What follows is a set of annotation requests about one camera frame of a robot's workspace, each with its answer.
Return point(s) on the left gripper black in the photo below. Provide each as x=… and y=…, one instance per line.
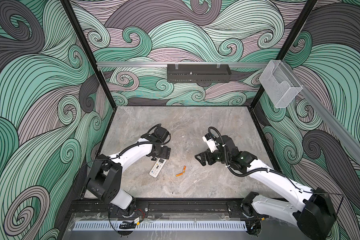
x=165, y=154

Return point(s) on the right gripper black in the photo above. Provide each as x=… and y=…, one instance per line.
x=203, y=159

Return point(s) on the white remote control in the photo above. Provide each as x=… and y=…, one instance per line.
x=154, y=172

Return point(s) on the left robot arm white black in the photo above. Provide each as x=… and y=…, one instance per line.
x=104, y=179

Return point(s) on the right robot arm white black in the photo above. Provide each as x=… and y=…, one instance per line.
x=310, y=210

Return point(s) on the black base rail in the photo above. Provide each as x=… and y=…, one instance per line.
x=154, y=208

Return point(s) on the black wall tray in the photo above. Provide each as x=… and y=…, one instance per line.
x=205, y=74

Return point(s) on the aluminium rail back wall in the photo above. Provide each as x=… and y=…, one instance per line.
x=164, y=64

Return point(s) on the aluminium rail wall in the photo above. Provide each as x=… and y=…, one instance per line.
x=318, y=95
x=164, y=64

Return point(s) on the clear plastic wall bin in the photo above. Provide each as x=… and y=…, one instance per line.
x=280, y=83

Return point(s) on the white slotted cable duct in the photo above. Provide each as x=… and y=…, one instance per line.
x=163, y=226

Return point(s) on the aluminium rail right wall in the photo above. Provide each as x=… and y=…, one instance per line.
x=318, y=95

